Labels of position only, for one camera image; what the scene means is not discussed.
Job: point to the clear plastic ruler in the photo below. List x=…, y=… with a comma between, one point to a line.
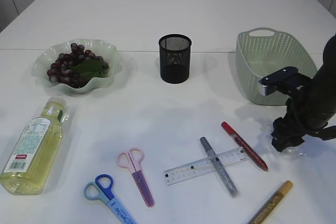
x=203, y=166

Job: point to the pink scissors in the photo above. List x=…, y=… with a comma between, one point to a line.
x=131, y=160

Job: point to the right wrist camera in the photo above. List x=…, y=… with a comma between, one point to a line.
x=286, y=81

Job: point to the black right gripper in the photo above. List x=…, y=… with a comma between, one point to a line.
x=297, y=122

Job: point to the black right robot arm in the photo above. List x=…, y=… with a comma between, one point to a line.
x=322, y=92

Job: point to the gold marker pen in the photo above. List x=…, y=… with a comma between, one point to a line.
x=262, y=214

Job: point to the purple grape bunch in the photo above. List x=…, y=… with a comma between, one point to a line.
x=78, y=67

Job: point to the green plastic basket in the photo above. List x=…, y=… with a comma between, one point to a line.
x=263, y=51

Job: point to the clear plastic sheet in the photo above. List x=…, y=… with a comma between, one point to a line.
x=290, y=152

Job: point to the blue scissors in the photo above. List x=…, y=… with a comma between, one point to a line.
x=106, y=195

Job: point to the green wavy plastic plate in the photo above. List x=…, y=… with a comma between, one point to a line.
x=102, y=48

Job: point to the red marker pen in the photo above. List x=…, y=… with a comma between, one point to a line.
x=247, y=148

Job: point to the yellow tea bottle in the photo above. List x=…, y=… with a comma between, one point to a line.
x=30, y=162

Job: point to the grey marker pen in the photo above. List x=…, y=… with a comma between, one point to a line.
x=221, y=171

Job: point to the black mesh pen holder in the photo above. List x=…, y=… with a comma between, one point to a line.
x=175, y=55

